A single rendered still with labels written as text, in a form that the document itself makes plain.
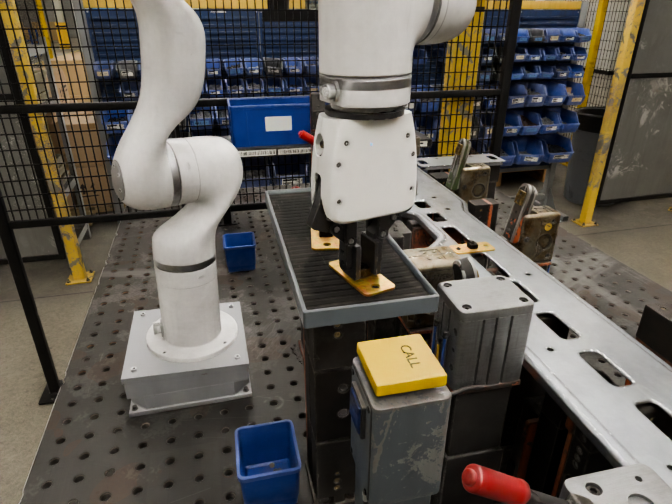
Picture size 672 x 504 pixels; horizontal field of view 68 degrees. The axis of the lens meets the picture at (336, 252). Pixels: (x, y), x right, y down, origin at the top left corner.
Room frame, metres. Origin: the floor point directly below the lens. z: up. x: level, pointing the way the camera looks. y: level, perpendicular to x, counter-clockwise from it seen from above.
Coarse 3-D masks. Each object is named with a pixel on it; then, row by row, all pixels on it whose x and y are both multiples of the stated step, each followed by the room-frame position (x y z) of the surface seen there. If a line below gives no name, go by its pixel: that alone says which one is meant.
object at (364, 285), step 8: (336, 264) 0.50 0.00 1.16; (336, 272) 0.49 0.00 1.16; (344, 272) 0.48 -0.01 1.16; (368, 272) 0.47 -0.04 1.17; (352, 280) 0.46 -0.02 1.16; (360, 280) 0.46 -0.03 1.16; (368, 280) 0.46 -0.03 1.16; (376, 280) 0.46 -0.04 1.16; (384, 280) 0.46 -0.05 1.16; (360, 288) 0.45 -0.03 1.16; (368, 288) 0.45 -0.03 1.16; (376, 288) 0.45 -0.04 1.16; (384, 288) 0.45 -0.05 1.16; (392, 288) 0.45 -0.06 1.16; (368, 296) 0.43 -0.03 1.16
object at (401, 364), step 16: (400, 336) 0.37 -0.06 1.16; (416, 336) 0.37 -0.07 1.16; (368, 352) 0.34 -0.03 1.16; (384, 352) 0.34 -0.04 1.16; (400, 352) 0.34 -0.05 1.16; (416, 352) 0.34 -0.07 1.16; (368, 368) 0.32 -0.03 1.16; (384, 368) 0.32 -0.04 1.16; (400, 368) 0.32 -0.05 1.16; (416, 368) 0.32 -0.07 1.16; (432, 368) 0.32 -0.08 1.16; (384, 384) 0.30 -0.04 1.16; (400, 384) 0.30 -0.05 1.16; (416, 384) 0.31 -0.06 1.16; (432, 384) 0.31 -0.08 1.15
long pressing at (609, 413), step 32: (448, 192) 1.23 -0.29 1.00; (448, 224) 1.01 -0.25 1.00; (480, 224) 1.01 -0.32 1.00; (512, 256) 0.85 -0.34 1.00; (544, 288) 0.73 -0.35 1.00; (576, 320) 0.63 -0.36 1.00; (608, 320) 0.64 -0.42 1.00; (544, 352) 0.55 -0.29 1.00; (576, 352) 0.55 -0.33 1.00; (608, 352) 0.55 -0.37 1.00; (640, 352) 0.55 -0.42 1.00; (544, 384) 0.49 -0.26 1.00; (576, 384) 0.49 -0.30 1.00; (608, 384) 0.49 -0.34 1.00; (640, 384) 0.49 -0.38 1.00; (576, 416) 0.44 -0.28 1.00; (608, 416) 0.43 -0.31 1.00; (640, 416) 0.43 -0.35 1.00; (608, 448) 0.39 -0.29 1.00; (640, 448) 0.39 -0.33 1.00
